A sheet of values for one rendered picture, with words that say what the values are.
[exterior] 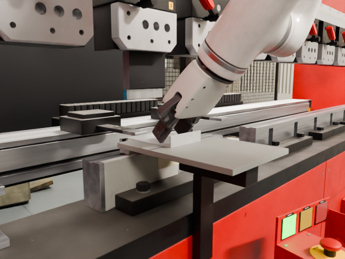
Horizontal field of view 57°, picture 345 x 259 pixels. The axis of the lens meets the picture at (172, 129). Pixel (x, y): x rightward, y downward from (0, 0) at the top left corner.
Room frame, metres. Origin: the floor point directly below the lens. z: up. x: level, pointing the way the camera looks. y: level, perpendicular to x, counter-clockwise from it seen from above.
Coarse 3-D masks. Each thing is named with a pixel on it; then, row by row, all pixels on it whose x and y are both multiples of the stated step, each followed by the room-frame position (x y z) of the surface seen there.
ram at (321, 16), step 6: (324, 0) 1.31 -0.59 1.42; (330, 0) 1.35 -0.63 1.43; (336, 0) 1.40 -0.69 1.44; (342, 0) 1.46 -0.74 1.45; (330, 6) 1.36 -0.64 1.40; (336, 6) 1.41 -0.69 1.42; (342, 6) 1.47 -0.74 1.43; (318, 12) 1.27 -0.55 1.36; (342, 12) 1.47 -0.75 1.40; (318, 18) 1.27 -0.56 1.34; (324, 18) 1.32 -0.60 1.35; (330, 18) 1.36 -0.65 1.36; (336, 18) 1.42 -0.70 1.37; (336, 24) 1.42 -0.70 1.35; (342, 24) 1.48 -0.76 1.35
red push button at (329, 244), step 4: (320, 240) 0.59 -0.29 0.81; (324, 240) 0.58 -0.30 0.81; (328, 240) 0.58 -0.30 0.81; (332, 240) 0.58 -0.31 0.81; (336, 240) 0.58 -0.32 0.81; (320, 244) 0.58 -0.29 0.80; (324, 244) 0.57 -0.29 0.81; (328, 244) 0.57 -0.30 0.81; (332, 244) 0.57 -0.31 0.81; (336, 244) 0.57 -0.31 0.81; (340, 244) 0.57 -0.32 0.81; (324, 248) 0.57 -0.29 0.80; (328, 248) 0.56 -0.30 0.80; (332, 248) 0.56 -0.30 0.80; (336, 248) 0.56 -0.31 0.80; (340, 248) 0.56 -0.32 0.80; (324, 252) 0.58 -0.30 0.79; (328, 252) 0.57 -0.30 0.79; (332, 252) 0.57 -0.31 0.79; (328, 256) 0.57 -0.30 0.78; (332, 256) 0.57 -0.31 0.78
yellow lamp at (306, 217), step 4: (312, 208) 0.68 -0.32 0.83; (304, 212) 0.67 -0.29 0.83; (308, 212) 0.68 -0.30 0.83; (312, 212) 0.69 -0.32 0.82; (300, 216) 0.66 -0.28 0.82; (304, 216) 0.67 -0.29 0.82; (308, 216) 0.68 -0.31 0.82; (300, 220) 0.66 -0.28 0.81; (304, 220) 0.67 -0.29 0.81; (308, 220) 0.68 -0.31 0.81; (300, 224) 0.66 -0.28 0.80; (304, 224) 0.67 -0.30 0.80; (308, 224) 0.68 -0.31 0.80; (300, 228) 0.66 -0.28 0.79; (304, 228) 0.67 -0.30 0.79
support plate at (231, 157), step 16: (128, 144) 0.59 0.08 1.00; (144, 144) 0.59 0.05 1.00; (192, 144) 0.59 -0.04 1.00; (208, 144) 0.59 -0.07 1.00; (224, 144) 0.59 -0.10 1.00; (240, 144) 0.59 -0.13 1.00; (256, 144) 0.59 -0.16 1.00; (176, 160) 0.50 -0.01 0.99; (192, 160) 0.47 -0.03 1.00; (208, 160) 0.47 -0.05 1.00; (224, 160) 0.47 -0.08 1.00; (240, 160) 0.47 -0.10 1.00; (256, 160) 0.47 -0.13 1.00
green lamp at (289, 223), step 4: (292, 216) 0.64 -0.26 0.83; (284, 220) 0.63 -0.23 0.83; (288, 220) 0.63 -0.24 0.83; (292, 220) 0.64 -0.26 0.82; (284, 224) 0.63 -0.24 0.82; (288, 224) 0.63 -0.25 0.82; (292, 224) 0.64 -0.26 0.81; (284, 228) 0.63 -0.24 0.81; (288, 228) 0.64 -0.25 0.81; (292, 228) 0.64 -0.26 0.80; (284, 232) 0.63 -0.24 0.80; (288, 232) 0.64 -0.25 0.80; (292, 232) 0.64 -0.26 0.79; (284, 236) 0.63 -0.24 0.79
